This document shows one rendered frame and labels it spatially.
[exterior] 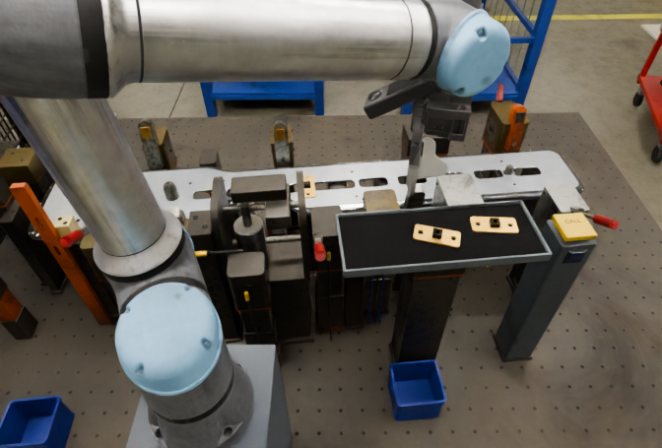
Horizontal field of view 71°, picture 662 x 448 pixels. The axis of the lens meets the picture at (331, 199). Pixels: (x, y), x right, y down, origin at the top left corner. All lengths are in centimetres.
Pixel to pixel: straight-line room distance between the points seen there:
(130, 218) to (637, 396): 119
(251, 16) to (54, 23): 12
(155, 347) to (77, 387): 79
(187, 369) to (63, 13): 39
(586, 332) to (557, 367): 15
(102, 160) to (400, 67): 32
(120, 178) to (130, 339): 18
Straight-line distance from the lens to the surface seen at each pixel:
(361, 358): 124
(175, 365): 57
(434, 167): 72
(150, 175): 132
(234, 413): 72
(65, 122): 51
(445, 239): 87
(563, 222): 98
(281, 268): 107
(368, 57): 41
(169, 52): 35
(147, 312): 60
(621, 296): 155
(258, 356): 80
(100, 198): 57
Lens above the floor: 180
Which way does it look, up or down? 44 degrees down
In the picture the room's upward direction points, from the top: 1 degrees counter-clockwise
